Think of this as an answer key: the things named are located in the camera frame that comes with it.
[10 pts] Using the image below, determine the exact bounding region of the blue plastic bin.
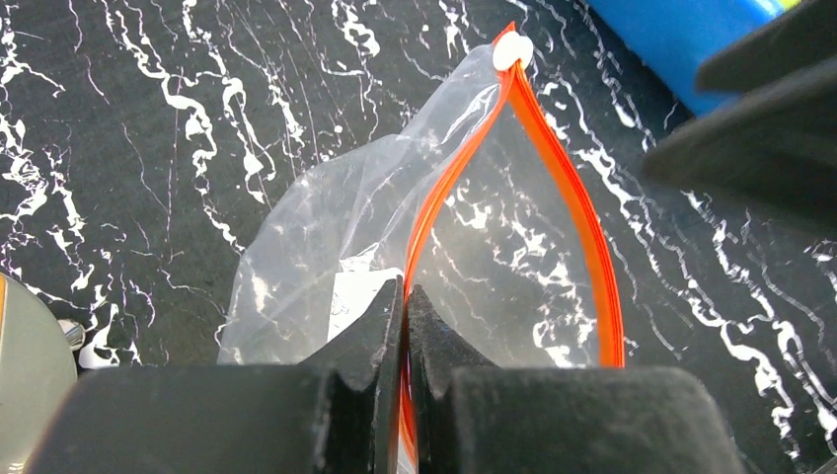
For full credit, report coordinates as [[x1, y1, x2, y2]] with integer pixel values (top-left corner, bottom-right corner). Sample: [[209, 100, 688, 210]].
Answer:
[[587, 0, 797, 116]]

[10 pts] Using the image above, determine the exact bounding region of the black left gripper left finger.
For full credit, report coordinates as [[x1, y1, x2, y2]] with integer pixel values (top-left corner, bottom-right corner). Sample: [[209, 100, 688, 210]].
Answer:
[[26, 277, 404, 473]]

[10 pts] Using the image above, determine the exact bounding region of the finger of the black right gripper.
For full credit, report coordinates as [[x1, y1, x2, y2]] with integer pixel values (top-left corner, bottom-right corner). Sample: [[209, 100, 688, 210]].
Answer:
[[644, 1, 836, 223]]

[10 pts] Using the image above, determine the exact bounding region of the clear orange zip top bag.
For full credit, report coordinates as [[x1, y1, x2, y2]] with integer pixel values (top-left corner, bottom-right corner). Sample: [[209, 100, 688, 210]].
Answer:
[[216, 22, 627, 474]]

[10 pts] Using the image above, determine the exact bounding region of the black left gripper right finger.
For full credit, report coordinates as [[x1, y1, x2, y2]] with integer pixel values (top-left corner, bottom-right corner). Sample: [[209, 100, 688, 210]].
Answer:
[[406, 286, 743, 473]]

